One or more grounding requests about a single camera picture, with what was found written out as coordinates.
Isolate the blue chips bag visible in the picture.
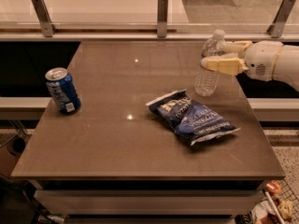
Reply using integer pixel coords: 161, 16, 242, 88
146, 90, 239, 146

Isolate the metal railing bracket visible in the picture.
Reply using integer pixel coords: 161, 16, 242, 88
31, 0, 55, 37
266, 0, 296, 38
157, 0, 168, 37

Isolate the middle metal railing bracket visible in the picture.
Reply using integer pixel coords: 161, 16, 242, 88
157, 0, 168, 37

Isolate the blue pepsi can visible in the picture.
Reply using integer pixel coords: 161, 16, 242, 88
45, 67, 81, 114

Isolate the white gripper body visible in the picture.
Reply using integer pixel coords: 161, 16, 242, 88
245, 41, 283, 81

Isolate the left metal railing bracket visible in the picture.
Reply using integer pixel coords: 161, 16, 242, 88
31, 0, 55, 37

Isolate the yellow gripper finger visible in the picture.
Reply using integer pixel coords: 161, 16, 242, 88
223, 40, 252, 59
201, 57, 249, 76

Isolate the right metal railing bracket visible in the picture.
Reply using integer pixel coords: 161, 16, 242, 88
266, 0, 296, 38

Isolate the clear plastic water bottle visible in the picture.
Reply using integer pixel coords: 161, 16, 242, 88
194, 30, 226, 97

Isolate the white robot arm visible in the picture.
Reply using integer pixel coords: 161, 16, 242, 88
201, 40, 299, 91

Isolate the wire basket with snacks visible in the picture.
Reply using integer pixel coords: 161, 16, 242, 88
235, 180, 299, 224

